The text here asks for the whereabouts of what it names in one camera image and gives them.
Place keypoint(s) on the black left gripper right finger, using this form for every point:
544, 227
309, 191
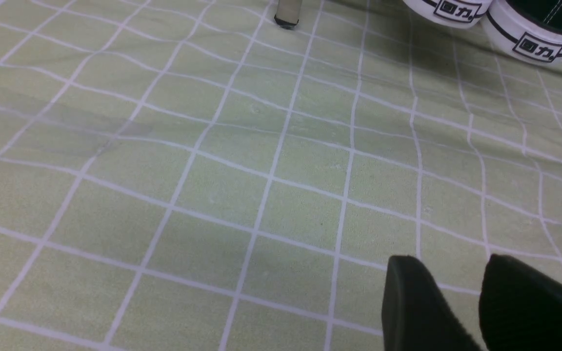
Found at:
520, 308

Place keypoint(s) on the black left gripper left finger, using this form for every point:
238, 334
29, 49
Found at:
415, 316

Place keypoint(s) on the black canvas sneaker right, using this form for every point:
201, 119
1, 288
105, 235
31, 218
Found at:
528, 30

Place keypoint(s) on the black canvas sneaker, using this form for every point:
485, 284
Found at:
528, 30
461, 14

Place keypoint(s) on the stainless steel shoe rack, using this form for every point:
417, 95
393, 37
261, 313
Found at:
287, 15

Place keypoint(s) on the black canvas sneaker left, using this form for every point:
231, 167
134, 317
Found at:
461, 14

